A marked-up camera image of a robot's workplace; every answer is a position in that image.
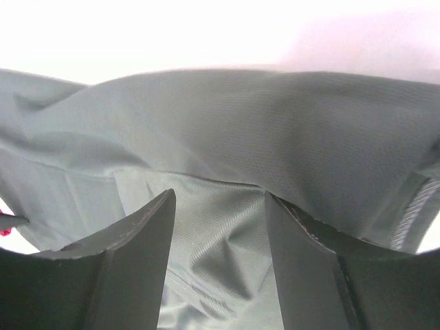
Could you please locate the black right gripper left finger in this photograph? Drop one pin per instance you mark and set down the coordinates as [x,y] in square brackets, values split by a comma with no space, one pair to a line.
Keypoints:
[113,279]

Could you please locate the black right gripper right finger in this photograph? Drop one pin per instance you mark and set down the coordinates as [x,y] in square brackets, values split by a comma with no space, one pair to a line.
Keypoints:
[328,280]

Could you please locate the grey t shirt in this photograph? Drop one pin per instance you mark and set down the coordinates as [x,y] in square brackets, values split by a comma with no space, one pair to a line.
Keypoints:
[358,153]

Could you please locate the pink folded t shirt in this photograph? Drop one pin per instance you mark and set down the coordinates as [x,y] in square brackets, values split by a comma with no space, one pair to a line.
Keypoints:
[5,224]

